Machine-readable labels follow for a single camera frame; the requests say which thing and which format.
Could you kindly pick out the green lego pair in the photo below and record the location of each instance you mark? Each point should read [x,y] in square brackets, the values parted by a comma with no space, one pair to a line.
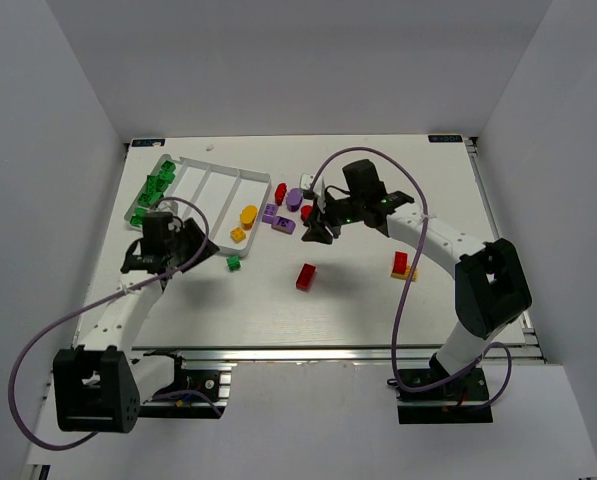
[149,190]

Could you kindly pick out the purple square lego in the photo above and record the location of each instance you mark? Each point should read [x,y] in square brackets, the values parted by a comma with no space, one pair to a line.
[269,213]

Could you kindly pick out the white divided sorting tray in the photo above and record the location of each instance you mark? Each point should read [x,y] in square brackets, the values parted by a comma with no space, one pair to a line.
[220,192]

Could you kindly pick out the green long lego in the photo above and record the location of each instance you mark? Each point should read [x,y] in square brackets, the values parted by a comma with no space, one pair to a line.
[168,166]

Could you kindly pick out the red yellow lego stack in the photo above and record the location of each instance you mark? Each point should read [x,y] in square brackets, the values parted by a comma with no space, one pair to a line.
[401,268]

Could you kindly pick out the purple curved lego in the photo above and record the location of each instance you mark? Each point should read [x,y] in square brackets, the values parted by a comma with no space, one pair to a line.
[283,224]

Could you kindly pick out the green square lego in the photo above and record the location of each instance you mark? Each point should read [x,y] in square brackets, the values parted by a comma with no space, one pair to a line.
[166,176]

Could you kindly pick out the red oval lego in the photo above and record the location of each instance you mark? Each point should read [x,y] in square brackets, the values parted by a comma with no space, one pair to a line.
[305,212]

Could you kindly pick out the yellow oval lego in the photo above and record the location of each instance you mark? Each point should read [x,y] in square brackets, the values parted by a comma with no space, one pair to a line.
[248,217]

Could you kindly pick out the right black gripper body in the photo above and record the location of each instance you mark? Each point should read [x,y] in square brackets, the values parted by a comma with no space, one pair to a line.
[325,216]

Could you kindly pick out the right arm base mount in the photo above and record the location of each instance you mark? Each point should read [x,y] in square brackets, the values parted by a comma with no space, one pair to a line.
[459,402]

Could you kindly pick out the green small cube lego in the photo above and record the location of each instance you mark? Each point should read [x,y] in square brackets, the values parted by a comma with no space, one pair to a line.
[162,186]

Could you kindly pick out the red rectangular lego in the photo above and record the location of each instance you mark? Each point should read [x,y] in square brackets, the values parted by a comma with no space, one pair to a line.
[306,277]

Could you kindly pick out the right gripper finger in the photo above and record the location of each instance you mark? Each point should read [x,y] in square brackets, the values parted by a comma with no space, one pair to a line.
[317,233]
[316,217]

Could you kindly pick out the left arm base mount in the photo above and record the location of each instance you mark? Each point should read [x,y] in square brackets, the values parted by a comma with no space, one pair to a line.
[173,387]

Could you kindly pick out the purple oval lego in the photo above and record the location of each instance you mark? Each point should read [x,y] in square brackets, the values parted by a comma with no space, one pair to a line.
[294,199]

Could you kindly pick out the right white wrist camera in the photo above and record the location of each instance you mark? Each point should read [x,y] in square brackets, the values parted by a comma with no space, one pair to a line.
[313,190]

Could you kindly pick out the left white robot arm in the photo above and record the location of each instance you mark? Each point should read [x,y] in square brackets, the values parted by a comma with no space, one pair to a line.
[99,385]

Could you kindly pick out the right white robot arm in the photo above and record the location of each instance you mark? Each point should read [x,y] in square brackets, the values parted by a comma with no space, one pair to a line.
[490,288]

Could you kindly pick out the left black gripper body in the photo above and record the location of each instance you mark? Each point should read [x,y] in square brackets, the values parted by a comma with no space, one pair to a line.
[193,242]

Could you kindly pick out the green rectangular lego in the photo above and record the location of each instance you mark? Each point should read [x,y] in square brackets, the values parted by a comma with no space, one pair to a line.
[154,198]

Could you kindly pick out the small green number lego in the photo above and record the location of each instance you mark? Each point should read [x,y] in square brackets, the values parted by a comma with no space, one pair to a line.
[233,263]

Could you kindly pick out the red rounded lego upper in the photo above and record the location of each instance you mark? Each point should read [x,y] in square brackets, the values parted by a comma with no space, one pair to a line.
[280,193]

